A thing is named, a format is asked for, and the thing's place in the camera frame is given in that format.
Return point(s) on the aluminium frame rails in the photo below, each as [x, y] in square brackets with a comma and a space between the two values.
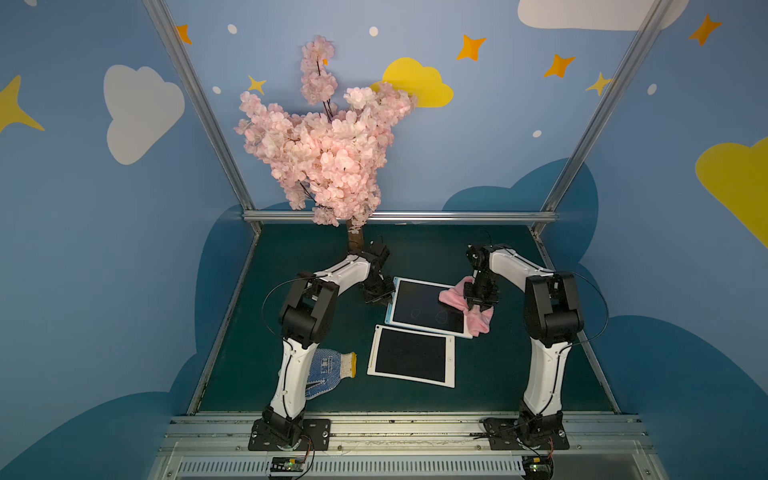
[536, 221]

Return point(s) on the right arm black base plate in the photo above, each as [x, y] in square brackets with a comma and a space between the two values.
[504, 433]

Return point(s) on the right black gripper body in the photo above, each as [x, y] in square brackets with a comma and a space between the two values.
[480, 293]

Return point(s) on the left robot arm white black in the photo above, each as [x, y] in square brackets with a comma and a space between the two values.
[305, 319]

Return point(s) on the blue dotted work glove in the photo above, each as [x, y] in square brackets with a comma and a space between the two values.
[327, 370]

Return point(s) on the green circuit board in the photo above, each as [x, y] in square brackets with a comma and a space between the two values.
[537, 468]
[286, 466]

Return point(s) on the right green circuit board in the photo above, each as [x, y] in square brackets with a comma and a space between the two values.
[537, 468]

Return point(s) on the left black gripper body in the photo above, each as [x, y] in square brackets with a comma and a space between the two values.
[377, 287]

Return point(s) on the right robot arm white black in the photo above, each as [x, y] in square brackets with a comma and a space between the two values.
[553, 320]

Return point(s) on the pink cloth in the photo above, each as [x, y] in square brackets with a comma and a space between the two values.
[477, 320]

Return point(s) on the left green circuit board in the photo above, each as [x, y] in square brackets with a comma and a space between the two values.
[286, 466]

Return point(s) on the pink cherry blossom tree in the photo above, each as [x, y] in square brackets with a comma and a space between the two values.
[329, 160]

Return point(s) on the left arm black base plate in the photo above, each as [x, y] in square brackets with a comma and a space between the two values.
[314, 434]

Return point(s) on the aluminium front mounting rail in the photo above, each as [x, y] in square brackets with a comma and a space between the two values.
[421, 445]

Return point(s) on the white drawing tablet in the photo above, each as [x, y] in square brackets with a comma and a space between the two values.
[412, 355]
[415, 305]

